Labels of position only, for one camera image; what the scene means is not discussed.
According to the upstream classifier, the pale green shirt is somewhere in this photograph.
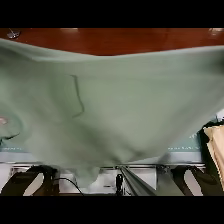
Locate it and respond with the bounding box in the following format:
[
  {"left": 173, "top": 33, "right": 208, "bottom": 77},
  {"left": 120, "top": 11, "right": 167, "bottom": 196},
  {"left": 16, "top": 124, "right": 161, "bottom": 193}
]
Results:
[{"left": 0, "top": 37, "right": 224, "bottom": 188}]

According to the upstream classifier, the beige garment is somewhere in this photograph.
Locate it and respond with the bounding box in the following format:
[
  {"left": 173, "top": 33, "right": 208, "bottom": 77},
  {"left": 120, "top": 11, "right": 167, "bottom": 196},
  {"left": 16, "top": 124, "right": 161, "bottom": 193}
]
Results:
[{"left": 203, "top": 124, "right": 224, "bottom": 178}]

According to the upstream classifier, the silver frame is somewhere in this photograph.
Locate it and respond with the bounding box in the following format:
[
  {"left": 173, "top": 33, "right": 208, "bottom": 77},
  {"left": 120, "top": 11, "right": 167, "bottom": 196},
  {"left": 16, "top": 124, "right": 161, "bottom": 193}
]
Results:
[{"left": 9, "top": 162, "right": 206, "bottom": 197}]

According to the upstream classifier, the black cable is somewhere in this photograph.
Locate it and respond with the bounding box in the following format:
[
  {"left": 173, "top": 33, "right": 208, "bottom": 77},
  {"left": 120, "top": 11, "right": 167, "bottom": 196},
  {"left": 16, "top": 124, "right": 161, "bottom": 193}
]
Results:
[{"left": 54, "top": 177, "right": 85, "bottom": 197}]

